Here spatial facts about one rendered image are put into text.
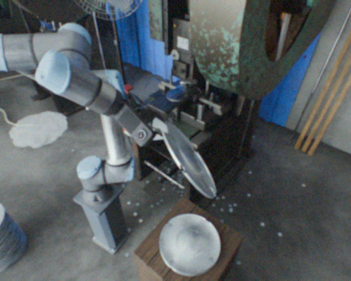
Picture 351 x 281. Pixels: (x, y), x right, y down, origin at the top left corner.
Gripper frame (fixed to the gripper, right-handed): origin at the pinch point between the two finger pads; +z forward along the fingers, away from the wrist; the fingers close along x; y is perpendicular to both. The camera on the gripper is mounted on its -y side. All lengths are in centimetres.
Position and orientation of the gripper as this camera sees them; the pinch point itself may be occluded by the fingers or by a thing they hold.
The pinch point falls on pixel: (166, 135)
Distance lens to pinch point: 69.4
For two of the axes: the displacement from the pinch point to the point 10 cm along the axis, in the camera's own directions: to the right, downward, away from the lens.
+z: 6.4, 3.4, 6.9
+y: -4.3, -5.9, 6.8
